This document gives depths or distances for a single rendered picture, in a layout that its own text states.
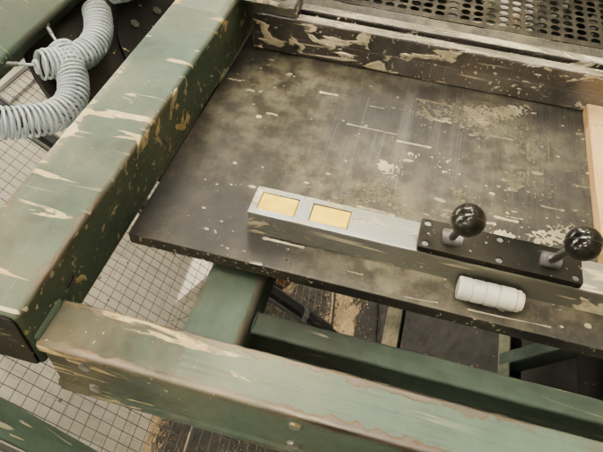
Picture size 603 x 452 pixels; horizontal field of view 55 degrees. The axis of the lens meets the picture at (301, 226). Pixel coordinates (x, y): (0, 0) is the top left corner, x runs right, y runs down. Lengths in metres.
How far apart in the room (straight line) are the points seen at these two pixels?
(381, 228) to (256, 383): 0.27
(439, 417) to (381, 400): 0.06
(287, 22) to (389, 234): 0.48
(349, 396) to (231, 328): 0.20
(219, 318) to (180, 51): 0.41
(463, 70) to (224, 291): 0.57
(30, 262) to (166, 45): 0.42
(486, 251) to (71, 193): 0.50
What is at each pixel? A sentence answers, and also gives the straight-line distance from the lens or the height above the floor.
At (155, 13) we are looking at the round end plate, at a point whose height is 1.95.
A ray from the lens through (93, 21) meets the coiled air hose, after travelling 1.44.
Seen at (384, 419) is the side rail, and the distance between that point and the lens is 0.60.
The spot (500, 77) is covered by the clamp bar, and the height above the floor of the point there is 1.42.
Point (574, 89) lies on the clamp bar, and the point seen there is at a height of 1.32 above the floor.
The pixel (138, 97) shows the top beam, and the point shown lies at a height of 1.86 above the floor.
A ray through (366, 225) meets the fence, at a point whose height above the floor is 1.55.
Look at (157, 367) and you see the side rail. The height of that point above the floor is 1.69.
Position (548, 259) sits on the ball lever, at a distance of 0.75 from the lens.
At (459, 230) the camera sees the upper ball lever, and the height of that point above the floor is 1.53.
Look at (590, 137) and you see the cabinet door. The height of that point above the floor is 1.28.
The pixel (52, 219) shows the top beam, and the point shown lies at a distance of 0.70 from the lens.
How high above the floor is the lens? 1.86
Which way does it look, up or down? 20 degrees down
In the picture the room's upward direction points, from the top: 53 degrees counter-clockwise
